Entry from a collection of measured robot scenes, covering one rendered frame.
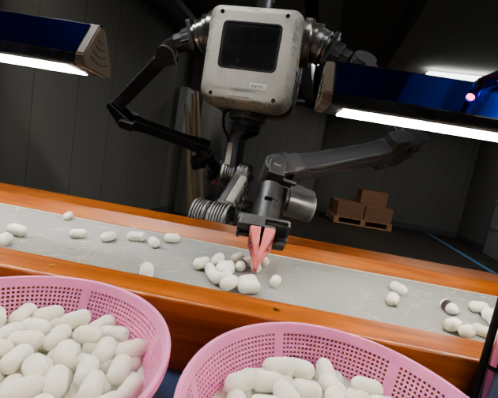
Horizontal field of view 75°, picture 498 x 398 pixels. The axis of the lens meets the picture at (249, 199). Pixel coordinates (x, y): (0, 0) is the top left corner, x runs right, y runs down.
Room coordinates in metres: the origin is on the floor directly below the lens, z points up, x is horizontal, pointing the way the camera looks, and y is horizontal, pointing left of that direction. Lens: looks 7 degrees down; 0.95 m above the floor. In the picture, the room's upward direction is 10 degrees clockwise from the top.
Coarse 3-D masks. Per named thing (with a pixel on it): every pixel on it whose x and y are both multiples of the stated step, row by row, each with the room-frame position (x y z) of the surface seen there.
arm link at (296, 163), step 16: (368, 144) 0.86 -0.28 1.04; (384, 144) 0.86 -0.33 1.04; (400, 144) 0.84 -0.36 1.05; (288, 160) 0.73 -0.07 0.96; (304, 160) 0.75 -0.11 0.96; (320, 160) 0.77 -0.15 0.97; (336, 160) 0.78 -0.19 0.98; (352, 160) 0.80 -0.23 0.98; (368, 160) 0.83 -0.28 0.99; (384, 160) 0.86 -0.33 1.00; (288, 176) 0.75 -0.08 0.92; (304, 176) 0.75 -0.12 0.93; (320, 176) 0.79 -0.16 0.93
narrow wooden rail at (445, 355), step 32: (0, 256) 0.41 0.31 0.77; (32, 256) 0.43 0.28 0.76; (64, 288) 0.38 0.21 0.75; (128, 288) 0.38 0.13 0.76; (160, 288) 0.40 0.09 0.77; (192, 288) 0.41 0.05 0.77; (192, 320) 0.37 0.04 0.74; (224, 320) 0.37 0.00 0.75; (256, 320) 0.37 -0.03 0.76; (288, 320) 0.37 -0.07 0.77; (320, 320) 0.38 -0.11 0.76; (352, 320) 0.40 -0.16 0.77; (192, 352) 0.37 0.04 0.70; (416, 352) 0.36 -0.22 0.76; (448, 352) 0.36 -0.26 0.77; (480, 352) 0.37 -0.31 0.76
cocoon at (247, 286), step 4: (244, 280) 0.48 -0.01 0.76; (248, 280) 0.48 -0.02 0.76; (252, 280) 0.48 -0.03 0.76; (256, 280) 0.49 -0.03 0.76; (240, 284) 0.47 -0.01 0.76; (244, 284) 0.47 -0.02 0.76; (248, 284) 0.47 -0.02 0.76; (252, 284) 0.48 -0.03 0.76; (256, 284) 0.48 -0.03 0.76; (240, 288) 0.47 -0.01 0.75; (244, 288) 0.47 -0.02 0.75; (248, 288) 0.47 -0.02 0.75; (252, 288) 0.48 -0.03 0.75; (256, 288) 0.48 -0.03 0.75; (240, 292) 0.48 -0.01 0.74; (244, 292) 0.47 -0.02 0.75; (248, 292) 0.47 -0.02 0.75; (252, 292) 0.48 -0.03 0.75; (256, 292) 0.48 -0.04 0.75
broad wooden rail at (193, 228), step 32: (0, 192) 0.78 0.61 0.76; (32, 192) 0.83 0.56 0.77; (128, 224) 0.74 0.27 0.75; (160, 224) 0.75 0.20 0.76; (192, 224) 0.77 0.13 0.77; (224, 224) 0.83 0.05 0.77; (288, 256) 0.72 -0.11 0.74; (320, 256) 0.73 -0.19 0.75; (352, 256) 0.74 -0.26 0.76; (384, 256) 0.79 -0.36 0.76; (480, 288) 0.70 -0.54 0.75
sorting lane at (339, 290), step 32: (0, 224) 0.61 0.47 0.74; (32, 224) 0.64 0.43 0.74; (64, 224) 0.68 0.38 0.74; (96, 224) 0.72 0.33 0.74; (64, 256) 0.51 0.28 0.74; (96, 256) 0.53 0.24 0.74; (128, 256) 0.56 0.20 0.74; (160, 256) 0.58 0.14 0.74; (192, 256) 0.61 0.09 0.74; (224, 256) 0.65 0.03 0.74; (288, 288) 0.53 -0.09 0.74; (320, 288) 0.56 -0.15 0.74; (352, 288) 0.59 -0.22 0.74; (384, 288) 0.62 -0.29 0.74; (416, 288) 0.65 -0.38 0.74; (448, 288) 0.69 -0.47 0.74; (384, 320) 0.47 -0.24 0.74; (416, 320) 0.49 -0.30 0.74; (480, 320) 0.54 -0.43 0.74
